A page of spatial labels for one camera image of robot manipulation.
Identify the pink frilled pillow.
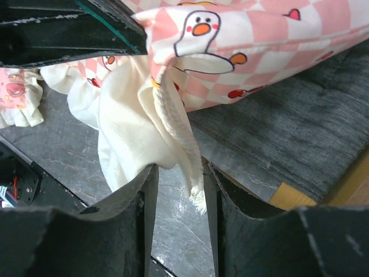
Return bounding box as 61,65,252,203
1,68,44,129

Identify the wooden pet bed frame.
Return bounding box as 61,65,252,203
201,149,369,211

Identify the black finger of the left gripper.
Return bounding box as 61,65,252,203
1,0,147,69

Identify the grey fabric bed sling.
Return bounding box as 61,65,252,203
189,42,368,185

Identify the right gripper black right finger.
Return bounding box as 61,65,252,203
204,163,368,276

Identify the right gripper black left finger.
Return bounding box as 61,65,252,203
1,164,159,276

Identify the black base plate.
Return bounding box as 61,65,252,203
1,141,172,276

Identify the pink checkered duck mattress cover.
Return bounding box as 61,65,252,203
40,1,368,213

